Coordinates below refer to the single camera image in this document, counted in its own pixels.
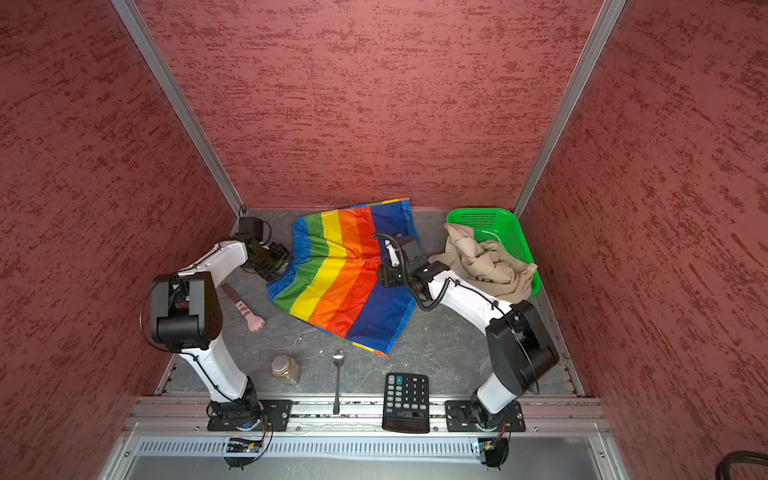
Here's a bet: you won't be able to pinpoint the left circuit board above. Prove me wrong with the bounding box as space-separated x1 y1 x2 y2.
224 437 264 456

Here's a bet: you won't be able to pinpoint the circuit board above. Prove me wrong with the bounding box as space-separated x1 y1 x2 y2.
474 438 509 470
224 437 264 456

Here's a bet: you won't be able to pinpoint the small amber glass jar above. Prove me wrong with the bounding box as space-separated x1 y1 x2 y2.
271 355 301 385

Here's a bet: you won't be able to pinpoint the aluminium corner post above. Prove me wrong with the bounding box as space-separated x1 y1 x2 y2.
111 0 246 216
513 0 626 217

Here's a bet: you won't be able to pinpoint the beige shorts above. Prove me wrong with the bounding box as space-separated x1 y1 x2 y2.
429 223 538 304

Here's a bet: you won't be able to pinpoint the rainbow striped shorts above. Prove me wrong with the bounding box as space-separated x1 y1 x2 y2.
268 198 417 358

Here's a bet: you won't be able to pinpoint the metal spoon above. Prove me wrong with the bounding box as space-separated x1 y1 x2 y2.
332 349 346 415

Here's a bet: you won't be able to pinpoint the right circuit board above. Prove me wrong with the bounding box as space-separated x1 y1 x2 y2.
474 438 509 470

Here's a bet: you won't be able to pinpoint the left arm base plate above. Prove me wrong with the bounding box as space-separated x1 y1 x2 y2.
206 400 292 433

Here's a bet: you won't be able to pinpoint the pink cat paw scoop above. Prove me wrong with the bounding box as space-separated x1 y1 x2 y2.
220 283 266 333

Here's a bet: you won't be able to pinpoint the aluminium corner post right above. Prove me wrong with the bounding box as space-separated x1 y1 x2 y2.
513 0 626 217

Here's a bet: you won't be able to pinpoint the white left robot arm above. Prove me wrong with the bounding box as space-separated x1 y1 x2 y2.
149 234 291 431

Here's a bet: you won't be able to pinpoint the green plastic basket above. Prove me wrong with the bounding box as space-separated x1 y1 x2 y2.
444 208 541 300

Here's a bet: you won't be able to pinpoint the aluminium corner post left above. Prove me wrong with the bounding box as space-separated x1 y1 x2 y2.
111 0 246 216

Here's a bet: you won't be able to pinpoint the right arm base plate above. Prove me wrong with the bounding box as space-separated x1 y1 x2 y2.
445 400 526 433

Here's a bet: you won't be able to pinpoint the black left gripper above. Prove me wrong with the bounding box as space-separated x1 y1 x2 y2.
248 241 294 281

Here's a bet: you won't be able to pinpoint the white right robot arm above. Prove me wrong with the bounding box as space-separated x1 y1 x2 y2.
373 233 560 432

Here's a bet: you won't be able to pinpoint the black calculator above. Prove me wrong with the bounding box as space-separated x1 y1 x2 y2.
382 373 431 434

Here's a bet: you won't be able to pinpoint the black cable bottom corner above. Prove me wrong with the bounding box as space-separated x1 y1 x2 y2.
713 449 768 480

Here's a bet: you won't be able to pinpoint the aluminium front rail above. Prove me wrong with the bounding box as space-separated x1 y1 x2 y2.
122 394 613 438

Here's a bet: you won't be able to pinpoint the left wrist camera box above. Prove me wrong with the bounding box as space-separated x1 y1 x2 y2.
236 216 265 241

